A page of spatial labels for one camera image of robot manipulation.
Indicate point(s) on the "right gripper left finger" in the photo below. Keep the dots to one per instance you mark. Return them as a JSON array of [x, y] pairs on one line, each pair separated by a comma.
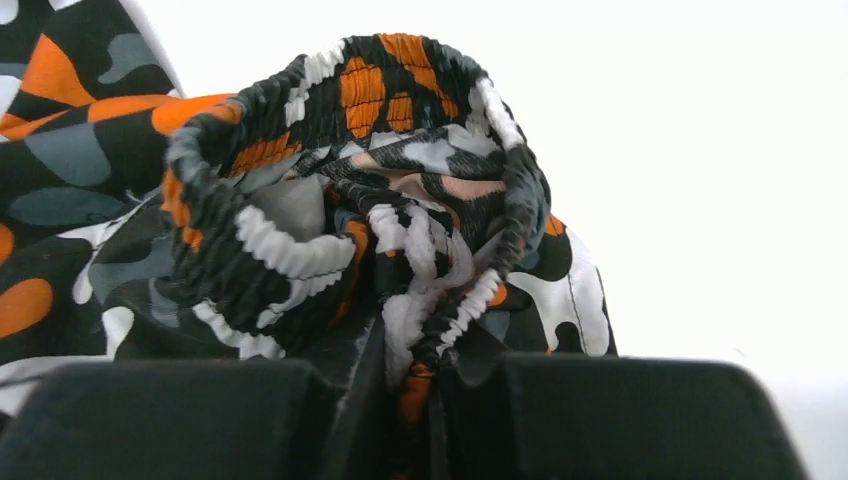
[[314, 417]]

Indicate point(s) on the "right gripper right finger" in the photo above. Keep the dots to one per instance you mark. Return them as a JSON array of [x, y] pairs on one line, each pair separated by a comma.
[[536, 416]]

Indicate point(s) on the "orange camouflage print shorts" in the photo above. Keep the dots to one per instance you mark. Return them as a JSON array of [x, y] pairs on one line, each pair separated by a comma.
[[136, 223]]

